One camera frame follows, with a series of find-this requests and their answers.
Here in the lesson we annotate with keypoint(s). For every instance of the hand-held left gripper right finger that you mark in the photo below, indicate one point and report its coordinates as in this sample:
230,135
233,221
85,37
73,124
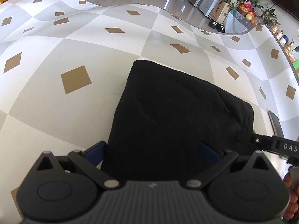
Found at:
208,154

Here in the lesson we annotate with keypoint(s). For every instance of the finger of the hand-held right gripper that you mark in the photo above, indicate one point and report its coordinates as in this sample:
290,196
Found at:
254,141

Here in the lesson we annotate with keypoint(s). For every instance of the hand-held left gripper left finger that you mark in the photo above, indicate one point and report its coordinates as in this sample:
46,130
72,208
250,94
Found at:
97,152

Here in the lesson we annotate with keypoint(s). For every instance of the black t-shirt with red print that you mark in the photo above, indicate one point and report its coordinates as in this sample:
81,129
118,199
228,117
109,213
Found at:
175,112

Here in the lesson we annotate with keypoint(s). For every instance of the person's right hand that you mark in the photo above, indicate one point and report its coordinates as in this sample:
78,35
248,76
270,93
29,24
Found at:
290,198

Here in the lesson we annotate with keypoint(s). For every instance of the smartphone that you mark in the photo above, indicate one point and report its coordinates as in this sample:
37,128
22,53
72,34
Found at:
275,123

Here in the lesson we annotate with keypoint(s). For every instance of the green board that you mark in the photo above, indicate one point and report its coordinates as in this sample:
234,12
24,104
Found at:
297,68

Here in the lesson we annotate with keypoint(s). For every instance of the checkered vinyl tablecloth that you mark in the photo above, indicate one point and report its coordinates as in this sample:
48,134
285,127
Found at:
81,51

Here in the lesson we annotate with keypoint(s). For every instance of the grey stone counter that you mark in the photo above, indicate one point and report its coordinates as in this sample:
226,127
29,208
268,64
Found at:
238,24

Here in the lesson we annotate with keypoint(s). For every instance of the potted leafy plant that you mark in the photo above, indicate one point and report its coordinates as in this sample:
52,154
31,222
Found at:
269,15

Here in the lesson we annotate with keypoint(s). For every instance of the cardboard box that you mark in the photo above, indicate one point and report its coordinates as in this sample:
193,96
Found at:
220,10

